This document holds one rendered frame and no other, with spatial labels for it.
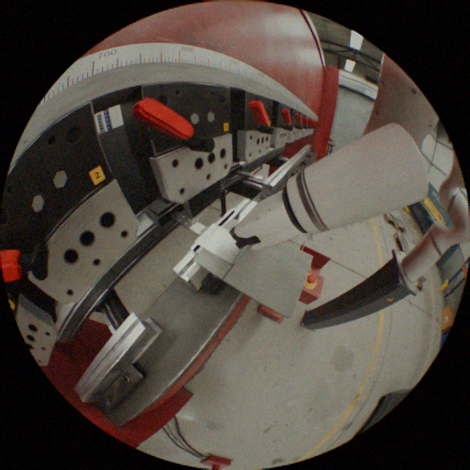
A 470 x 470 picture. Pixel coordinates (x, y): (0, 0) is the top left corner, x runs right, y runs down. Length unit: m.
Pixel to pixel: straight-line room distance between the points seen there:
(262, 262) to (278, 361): 1.13
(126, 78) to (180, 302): 0.49
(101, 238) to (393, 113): 0.36
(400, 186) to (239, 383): 1.38
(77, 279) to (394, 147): 0.32
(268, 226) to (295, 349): 1.30
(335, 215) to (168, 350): 0.47
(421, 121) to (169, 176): 0.31
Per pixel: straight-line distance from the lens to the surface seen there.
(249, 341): 1.30
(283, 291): 0.32
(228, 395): 1.41
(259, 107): 0.28
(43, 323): 0.25
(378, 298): 0.76
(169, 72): 0.20
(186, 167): 0.20
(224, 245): 0.36
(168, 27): 0.24
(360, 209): 0.15
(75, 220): 0.16
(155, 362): 0.49
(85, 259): 0.18
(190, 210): 0.28
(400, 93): 0.21
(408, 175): 0.15
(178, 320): 0.45
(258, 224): 0.18
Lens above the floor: 1.29
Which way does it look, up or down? 49 degrees down
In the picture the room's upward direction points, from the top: straight up
